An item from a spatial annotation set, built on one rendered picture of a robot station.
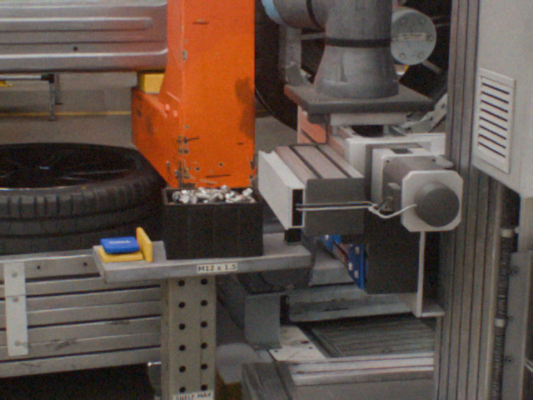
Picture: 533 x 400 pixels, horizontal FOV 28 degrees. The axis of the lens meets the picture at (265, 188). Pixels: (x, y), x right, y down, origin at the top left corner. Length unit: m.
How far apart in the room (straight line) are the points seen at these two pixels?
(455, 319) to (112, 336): 0.94
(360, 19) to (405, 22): 0.75
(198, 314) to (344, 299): 0.74
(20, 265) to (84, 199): 0.23
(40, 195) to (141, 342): 0.41
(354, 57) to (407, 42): 0.75
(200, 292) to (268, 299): 0.50
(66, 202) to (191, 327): 0.47
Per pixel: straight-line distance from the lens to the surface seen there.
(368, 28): 1.88
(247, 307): 2.70
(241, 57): 2.33
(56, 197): 2.52
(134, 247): 2.19
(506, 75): 1.49
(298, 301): 2.86
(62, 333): 2.49
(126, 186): 2.60
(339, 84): 1.88
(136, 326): 2.51
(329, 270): 2.89
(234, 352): 2.57
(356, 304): 2.92
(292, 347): 2.75
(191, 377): 2.29
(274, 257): 2.21
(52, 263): 2.44
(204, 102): 2.33
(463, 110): 1.78
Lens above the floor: 1.10
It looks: 13 degrees down
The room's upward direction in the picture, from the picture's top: 1 degrees clockwise
